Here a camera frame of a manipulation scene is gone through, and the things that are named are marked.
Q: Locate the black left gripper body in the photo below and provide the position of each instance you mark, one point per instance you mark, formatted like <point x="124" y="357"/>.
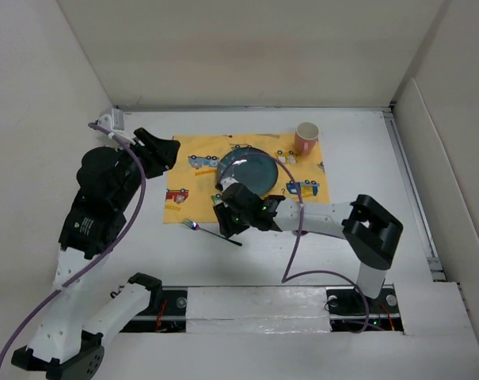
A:
<point x="133" y="182"/>

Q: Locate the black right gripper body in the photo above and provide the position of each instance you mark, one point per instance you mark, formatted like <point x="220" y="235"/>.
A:
<point x="232" y="222"/>

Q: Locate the yellow cartoon print cloth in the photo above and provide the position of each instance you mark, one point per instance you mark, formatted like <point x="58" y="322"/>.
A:
<point x="191" y="186"/>

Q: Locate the iridescent fork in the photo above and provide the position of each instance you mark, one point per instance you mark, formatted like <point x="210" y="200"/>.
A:
<point x="196" y="227"/>

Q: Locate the pink cup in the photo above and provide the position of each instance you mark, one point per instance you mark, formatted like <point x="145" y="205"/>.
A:
<point x="306" y="137"/>

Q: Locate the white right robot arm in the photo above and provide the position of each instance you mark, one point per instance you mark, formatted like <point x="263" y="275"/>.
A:
<point x="372" y="232"/>

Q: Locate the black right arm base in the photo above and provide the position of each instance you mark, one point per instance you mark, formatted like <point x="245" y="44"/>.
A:
<point x="347" y="310"/>

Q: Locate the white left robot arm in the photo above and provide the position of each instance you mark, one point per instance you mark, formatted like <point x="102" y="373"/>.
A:
<point x="68" y="343"/>

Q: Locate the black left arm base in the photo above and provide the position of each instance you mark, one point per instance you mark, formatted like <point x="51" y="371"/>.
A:
<point x="170" y="317"/>

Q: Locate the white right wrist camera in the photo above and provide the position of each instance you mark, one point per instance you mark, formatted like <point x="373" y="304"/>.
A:
<point x="226" y="182"/>

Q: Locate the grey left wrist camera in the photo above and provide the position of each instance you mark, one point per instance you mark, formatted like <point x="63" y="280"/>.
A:
<point x="111" y="121"/>

